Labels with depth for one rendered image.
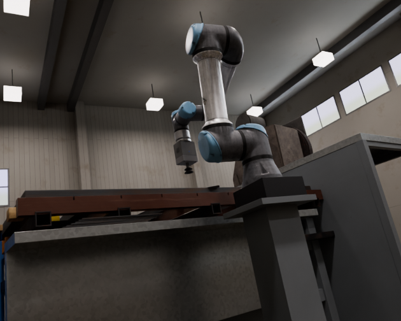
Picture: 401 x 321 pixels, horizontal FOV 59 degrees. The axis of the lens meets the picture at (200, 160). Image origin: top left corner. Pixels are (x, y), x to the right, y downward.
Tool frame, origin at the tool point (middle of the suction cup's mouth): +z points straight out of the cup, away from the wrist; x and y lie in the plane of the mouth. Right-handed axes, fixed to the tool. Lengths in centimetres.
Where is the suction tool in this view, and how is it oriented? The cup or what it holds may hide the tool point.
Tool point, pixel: (188, 172)
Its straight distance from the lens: 167.1
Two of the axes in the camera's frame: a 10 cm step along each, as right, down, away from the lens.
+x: 5.8, -3.5, -7.3
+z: 1.8, 9.3, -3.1
